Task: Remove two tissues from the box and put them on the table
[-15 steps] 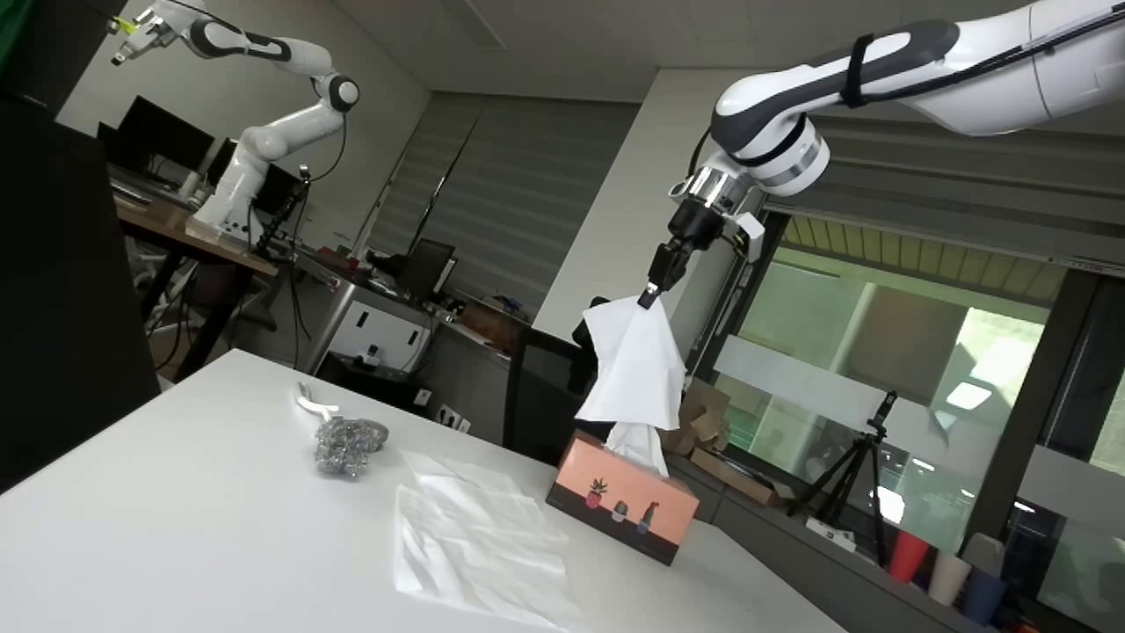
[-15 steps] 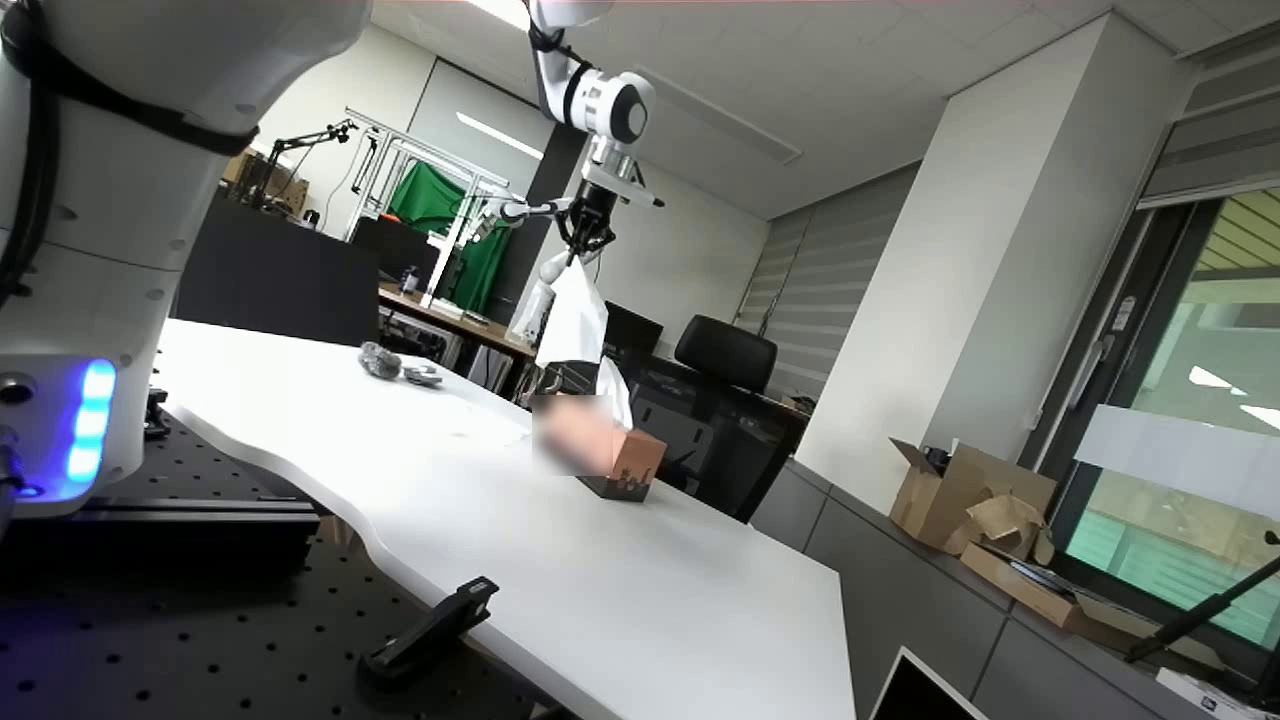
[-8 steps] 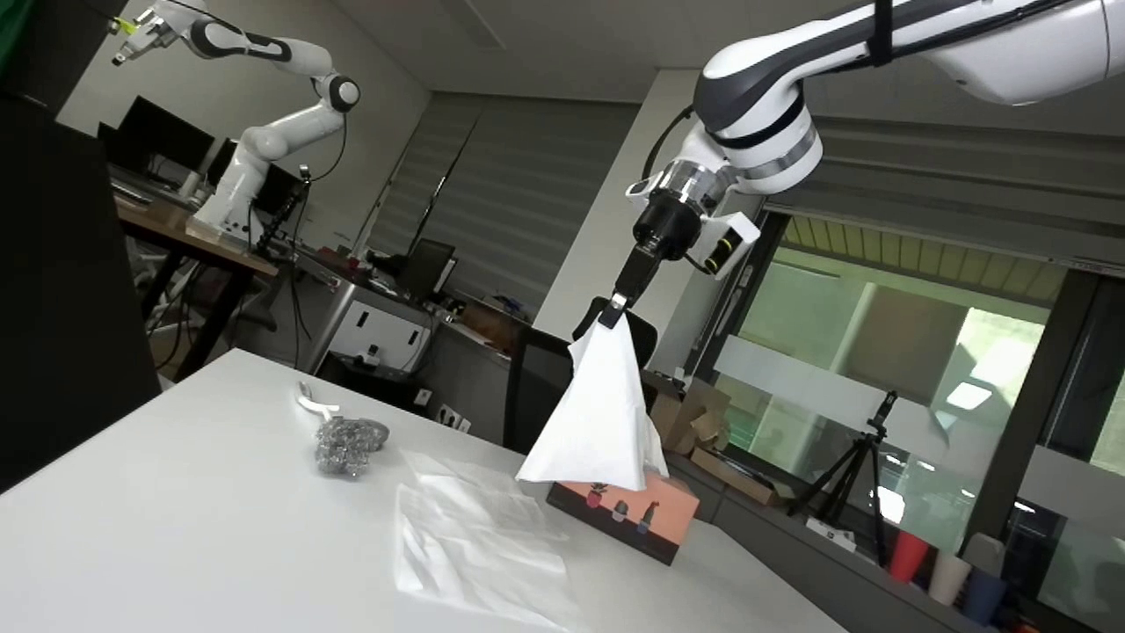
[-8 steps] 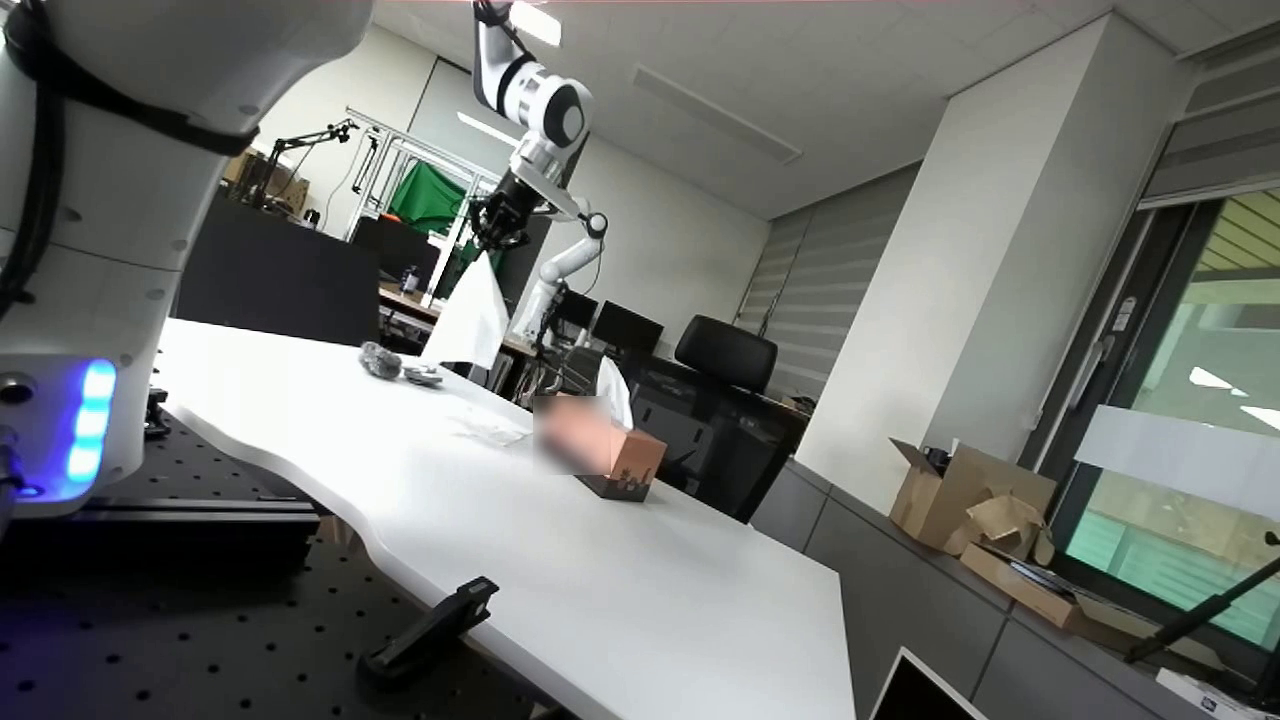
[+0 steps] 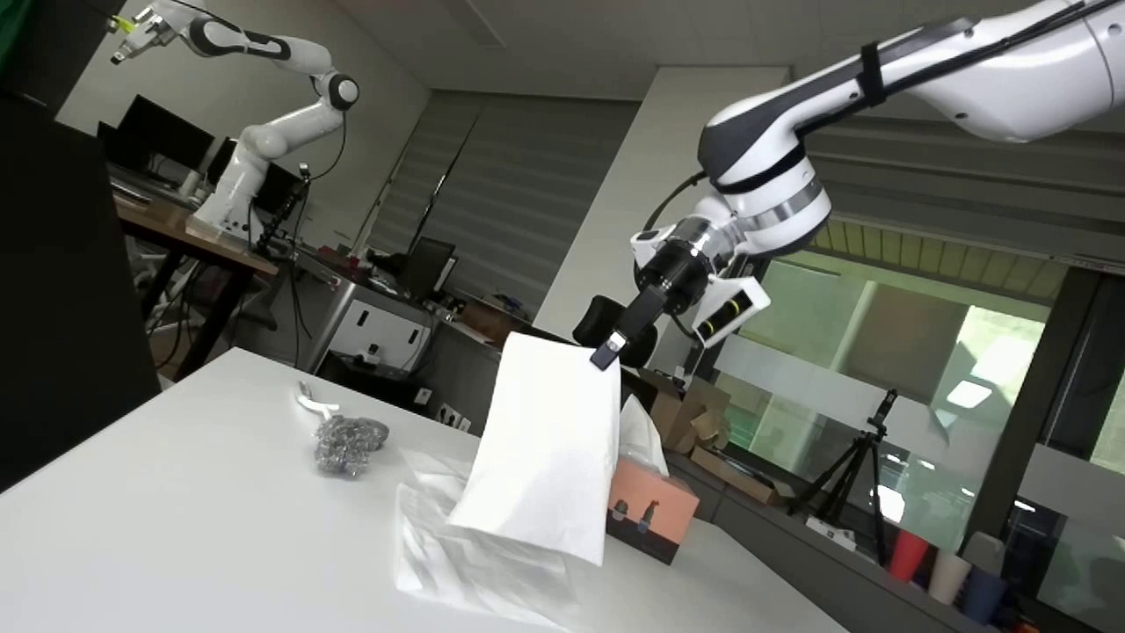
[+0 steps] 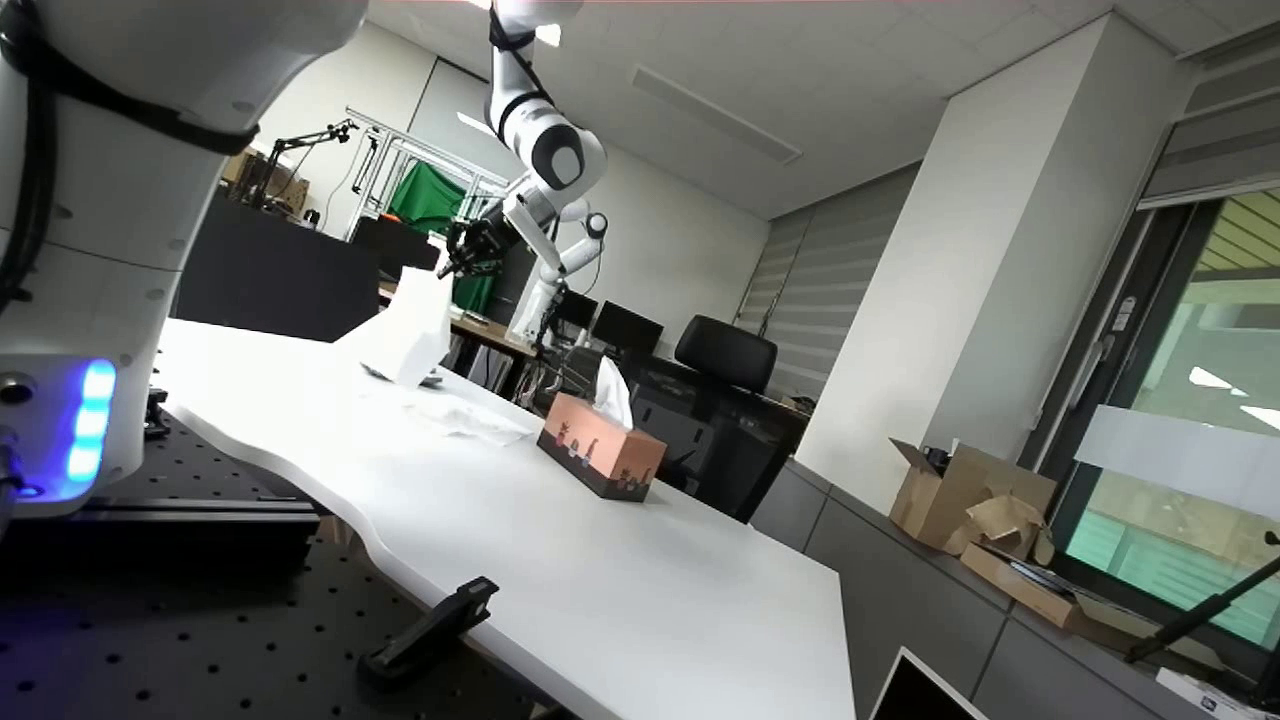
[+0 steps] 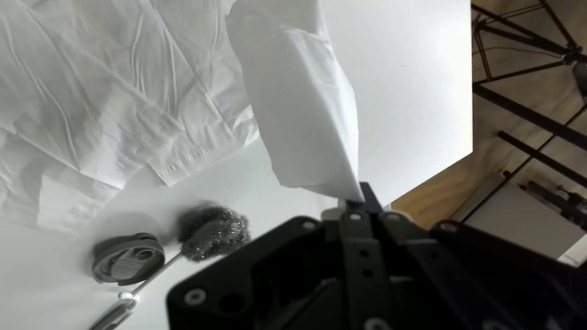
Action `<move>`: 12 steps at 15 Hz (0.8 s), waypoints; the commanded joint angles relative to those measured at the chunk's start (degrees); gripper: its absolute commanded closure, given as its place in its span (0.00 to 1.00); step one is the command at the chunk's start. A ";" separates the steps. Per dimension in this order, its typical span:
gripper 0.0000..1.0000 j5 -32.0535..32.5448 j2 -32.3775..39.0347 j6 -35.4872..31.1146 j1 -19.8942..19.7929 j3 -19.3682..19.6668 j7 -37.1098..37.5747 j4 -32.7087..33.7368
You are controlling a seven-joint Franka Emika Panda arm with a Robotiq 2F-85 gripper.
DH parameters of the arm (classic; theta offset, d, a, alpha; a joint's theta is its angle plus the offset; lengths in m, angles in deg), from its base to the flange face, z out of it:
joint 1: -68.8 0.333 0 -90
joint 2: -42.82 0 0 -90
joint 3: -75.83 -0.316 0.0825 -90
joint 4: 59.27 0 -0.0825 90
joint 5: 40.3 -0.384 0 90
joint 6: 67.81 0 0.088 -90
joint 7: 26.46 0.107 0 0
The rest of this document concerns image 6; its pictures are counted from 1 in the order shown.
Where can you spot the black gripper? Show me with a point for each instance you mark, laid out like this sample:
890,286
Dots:
480,243

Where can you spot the white tissue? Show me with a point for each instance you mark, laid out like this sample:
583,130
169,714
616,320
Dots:
406,333
614,392

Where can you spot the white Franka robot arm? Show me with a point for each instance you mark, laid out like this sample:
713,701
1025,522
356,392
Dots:
135,202

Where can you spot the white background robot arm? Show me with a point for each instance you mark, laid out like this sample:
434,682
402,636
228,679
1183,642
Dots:
592,227

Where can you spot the brown cardboard box stack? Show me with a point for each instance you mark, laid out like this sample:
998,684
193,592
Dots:
261,182

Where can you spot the orange and brown tissue box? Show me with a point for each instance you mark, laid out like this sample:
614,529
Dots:
600,444

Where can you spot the open cardboard box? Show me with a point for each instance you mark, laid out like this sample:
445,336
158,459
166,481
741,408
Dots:
947,506

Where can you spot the green cloth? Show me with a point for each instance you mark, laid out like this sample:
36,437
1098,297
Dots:
424,198

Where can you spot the wooden desk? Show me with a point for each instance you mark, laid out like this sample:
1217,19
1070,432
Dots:
487,331

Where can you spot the black partition panel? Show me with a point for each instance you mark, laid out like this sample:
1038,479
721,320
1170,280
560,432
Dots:
267,274

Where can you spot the black office chair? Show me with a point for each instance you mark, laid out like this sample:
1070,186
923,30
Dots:
726,355

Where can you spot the dark office desk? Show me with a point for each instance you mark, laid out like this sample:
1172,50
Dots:
721,442

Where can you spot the wide grey roller blind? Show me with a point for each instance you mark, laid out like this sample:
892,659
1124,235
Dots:
814,286

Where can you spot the black clamp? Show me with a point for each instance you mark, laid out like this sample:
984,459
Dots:
424,632

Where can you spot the black perforated breadboard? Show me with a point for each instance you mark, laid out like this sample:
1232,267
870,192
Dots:
203,625

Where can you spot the grey low counter cabinet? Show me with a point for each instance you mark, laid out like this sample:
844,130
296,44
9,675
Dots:
907,600

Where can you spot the white framed dark screen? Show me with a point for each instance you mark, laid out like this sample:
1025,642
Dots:
923,699

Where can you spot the flat cardboard piece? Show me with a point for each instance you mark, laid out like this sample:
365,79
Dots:
1020,584

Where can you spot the grey window roller blind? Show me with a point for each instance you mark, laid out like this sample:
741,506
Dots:
1220,123

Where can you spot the black tripod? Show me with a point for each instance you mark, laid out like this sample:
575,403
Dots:
1200,611

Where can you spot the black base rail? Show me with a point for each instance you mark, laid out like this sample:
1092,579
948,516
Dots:
163,532

